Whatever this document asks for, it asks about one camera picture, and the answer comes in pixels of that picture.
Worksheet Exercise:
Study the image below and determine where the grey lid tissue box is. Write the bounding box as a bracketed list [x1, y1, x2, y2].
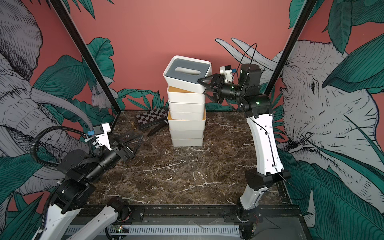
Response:
[169, 110, 205, 121]
[163, 56, 212, 94]

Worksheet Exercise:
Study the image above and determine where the small bamboo lid tissue box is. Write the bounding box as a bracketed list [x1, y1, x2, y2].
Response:
[167, 86, 206, 104]

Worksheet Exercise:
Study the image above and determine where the large bamboo lid tissue box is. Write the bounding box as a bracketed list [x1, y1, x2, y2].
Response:
[168, 111, 206, 131]

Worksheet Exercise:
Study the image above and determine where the yellow lid tissue box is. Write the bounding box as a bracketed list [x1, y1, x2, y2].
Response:
[170, 130, 204, 139]

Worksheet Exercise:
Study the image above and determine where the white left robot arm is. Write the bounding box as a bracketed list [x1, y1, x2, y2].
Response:
[33, 132, 143, 240]

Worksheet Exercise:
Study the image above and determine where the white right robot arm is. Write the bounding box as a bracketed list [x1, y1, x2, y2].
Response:
[198, 64, 291, 222]

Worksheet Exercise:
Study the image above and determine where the white bottom tissue box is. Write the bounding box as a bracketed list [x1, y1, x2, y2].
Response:
[171, 138, 204, 147]

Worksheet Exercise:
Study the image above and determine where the white vented strip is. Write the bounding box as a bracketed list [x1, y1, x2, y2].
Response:
[107, 225, 240, 237]

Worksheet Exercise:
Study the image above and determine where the folding chess board box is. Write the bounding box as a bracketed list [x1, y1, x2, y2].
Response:
[136, 108, 168, 130]

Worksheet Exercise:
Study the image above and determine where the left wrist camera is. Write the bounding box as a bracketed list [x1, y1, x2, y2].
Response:
[85, 123, 112, 150]

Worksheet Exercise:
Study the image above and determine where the black corrugated cable hose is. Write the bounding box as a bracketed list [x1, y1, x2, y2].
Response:
[29, 125, 91, 169]

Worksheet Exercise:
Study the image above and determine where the black corner frame post right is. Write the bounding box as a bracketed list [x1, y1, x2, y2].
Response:
[265, 0, 317, 96]

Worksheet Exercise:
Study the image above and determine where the black corner frame post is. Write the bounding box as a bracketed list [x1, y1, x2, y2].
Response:
[265, 0, 317, 96]
[49, 0, 122, 115]

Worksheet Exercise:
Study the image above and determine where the black corner frame post left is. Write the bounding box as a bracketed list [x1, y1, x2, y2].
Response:
[49, 0, 122, 115]

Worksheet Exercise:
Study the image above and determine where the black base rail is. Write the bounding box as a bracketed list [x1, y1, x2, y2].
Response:
[71, 203, 304, 224]

